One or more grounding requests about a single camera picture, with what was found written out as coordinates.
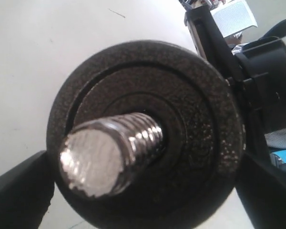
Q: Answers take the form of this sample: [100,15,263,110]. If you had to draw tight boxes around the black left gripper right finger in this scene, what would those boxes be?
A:
[235,154,286,229]

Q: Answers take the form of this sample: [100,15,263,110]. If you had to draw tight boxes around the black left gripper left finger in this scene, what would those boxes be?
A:
[0,151,55,229]

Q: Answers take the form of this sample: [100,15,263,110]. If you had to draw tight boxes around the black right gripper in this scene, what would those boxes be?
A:
[233,38,286,153]

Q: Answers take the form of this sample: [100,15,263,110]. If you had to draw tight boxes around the black weight plate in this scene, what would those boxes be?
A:
[46,40,245,229]

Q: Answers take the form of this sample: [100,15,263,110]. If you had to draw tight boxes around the chrome dumbbell bar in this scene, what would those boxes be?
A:
[59,113,164,198]

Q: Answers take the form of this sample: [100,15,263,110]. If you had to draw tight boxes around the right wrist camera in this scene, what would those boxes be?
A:
[184,6,245,83]

